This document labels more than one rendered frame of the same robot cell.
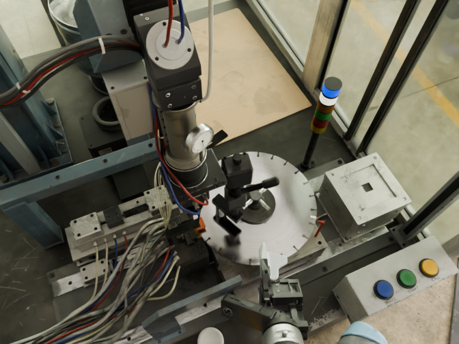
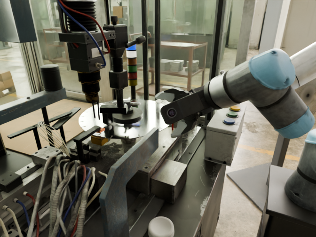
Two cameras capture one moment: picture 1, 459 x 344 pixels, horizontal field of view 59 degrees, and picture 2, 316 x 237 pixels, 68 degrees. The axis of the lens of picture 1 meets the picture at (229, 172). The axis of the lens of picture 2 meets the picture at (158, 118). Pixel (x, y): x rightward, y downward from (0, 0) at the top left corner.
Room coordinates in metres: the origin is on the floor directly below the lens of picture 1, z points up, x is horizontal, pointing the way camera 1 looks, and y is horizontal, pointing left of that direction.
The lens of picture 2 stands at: (-0.19, 0.32, 1.29)
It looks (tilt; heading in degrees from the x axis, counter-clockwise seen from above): 25 degrees down; 321
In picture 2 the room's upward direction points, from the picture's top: straight up
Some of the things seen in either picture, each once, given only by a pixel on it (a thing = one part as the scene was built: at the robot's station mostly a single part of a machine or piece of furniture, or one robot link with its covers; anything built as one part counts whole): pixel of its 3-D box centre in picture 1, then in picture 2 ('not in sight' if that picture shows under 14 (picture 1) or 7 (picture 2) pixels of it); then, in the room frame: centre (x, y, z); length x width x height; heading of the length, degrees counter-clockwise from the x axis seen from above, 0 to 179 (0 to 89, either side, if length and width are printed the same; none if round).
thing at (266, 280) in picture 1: (266, 280); (177, 96); (0.22, -0.08, 1.08); 0.09 x 0.02 x 0.05; 3
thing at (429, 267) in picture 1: (428, 267); (235, 109); (0.32, -0.52, 0.90); 0.04 x 0.04 x 0.02
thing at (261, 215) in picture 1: (255, 202); (127, 111); (0.46, -0.07, 0.96); 0.11 x 0.11 x 0.03
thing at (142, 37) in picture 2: (256, 179); (130, 41); (0.40, -0.06, 1.21); 0.08 x 0.06 x 0.03; 115
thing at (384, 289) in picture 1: (383, 289); (229, 122); (0.26, -0.40, 0.90); 0.04 x 0.04 x 0.02
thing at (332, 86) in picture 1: (331, 87); (130, 46); (0.70, -0.25, 1.14); 0.05 x 0.04 x 0.03; 25
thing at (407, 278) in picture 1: (406, 278); (232, 115); (0.29, -0.46, 0.90); 0.04 x 0.04 x 0.02
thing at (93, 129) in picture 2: (186, 232); (90, 141); (0.38, 0.11, 0.95); 0.10 x 0.03 x 0.07; 115
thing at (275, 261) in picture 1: (273, 259); (170, 94); (0.27, -0.10, 1.07); 0.09 x 0.06 x 0.03; 3
